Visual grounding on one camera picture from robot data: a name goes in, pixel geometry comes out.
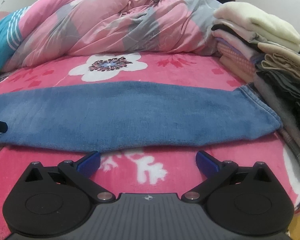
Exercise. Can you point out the blue jeans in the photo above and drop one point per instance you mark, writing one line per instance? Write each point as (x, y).
(140, 115)

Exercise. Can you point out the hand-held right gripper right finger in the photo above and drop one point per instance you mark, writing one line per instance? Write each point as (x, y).
(205, 163)

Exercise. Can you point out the pink floral blanket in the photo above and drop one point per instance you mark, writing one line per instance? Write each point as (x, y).
(177, 65)

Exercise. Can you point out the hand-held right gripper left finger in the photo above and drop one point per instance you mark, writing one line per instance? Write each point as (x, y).
(91, 163)

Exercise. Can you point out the pink grey teal quilt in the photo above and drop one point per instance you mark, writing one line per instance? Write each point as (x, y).
(115, 17)

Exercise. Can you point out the stack of folded clothes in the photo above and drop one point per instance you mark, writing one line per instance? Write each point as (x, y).
(265, 55)

